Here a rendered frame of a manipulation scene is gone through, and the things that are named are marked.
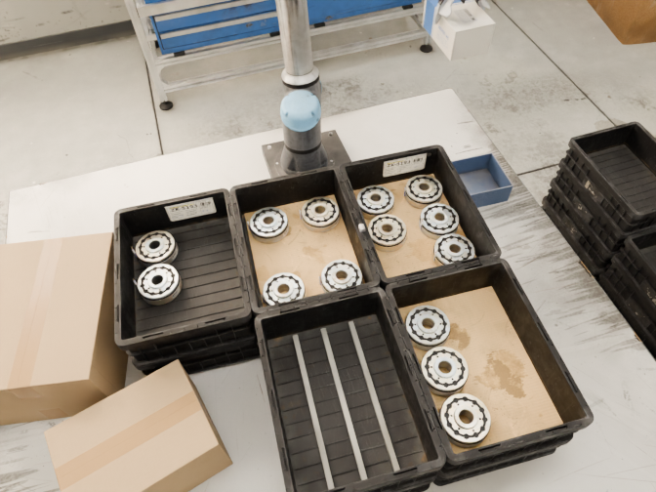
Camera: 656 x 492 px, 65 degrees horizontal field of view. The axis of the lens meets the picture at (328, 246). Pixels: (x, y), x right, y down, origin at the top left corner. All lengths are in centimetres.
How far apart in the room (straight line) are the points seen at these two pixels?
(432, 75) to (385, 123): 148
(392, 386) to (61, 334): 75
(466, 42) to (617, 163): 94
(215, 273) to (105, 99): 226
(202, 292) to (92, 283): 26
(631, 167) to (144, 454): 192
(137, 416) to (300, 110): 90
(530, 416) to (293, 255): 67
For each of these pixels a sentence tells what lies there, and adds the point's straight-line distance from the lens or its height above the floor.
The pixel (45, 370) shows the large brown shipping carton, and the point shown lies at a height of 90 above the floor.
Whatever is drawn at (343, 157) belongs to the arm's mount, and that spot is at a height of 75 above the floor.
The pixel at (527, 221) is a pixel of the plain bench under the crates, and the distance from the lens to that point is 167.
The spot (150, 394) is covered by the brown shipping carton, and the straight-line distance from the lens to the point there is 121.
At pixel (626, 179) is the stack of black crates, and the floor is 49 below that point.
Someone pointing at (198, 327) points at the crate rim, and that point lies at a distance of 117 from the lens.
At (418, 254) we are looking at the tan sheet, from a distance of 136.
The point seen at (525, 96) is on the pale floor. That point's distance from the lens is 331.
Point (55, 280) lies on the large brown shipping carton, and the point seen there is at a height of 90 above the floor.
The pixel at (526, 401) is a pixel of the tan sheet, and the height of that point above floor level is 83.
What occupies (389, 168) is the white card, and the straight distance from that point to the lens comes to 147.
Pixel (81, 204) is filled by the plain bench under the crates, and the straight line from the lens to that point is 184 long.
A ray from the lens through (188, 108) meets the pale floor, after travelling 322.
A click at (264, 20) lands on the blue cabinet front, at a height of 40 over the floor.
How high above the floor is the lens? 193
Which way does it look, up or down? 54 degrees down
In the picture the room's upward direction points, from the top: 3 degrees counter-clockwise
